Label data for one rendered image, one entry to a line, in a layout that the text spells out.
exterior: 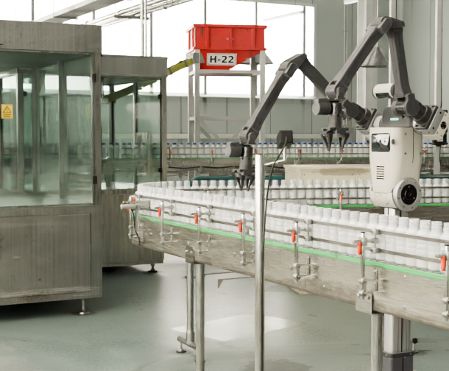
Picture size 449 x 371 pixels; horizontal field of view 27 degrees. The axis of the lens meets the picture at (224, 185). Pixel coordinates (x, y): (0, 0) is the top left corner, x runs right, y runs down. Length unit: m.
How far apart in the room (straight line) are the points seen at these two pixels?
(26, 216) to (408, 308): 4.61
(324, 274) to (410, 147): 0.92
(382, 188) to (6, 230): 3.77
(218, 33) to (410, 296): 8.21
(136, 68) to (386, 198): 5.73
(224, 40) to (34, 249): 4.64
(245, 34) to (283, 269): 7.50
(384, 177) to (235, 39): 7.04
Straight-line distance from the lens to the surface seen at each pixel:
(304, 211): 3.87
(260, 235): 3.21
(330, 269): 3.64
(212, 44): 11.18
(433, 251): 3.19
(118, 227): 9.70
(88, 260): 7.60
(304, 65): 4.38
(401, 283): 3.30
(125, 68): 9.69
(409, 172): 4.35
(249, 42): 11.26
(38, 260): 7.47
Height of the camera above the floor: 1.45
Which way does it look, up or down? 3 degrees down
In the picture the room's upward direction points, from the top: straight up
